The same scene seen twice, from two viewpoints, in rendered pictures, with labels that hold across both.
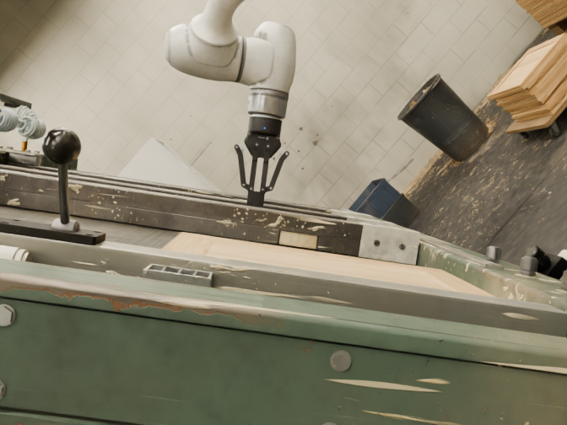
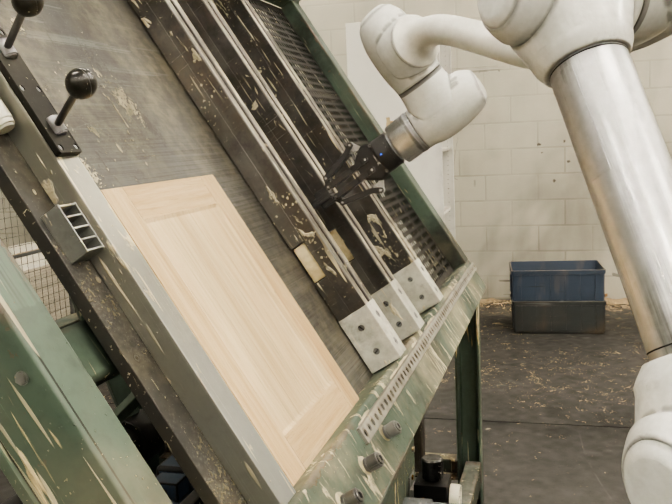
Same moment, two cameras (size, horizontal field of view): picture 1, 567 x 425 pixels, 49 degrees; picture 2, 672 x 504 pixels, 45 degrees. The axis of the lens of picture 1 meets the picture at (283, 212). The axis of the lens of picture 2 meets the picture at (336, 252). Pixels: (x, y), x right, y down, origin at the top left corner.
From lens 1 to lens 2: 0.52 m
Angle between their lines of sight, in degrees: 16
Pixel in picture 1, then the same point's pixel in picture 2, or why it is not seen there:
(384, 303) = (182, 375)
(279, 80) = (429, 130)
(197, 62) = (377, 53)
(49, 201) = (169, 47)
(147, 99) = not seen: outside the picture
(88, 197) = (197, 73)
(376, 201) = (574, 282)
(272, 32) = (462, 87)
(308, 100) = not seen: hidden behind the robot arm
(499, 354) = (95, 464)
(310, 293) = (146, 321)
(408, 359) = (53, 415)
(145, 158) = not seen: hidden behind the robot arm
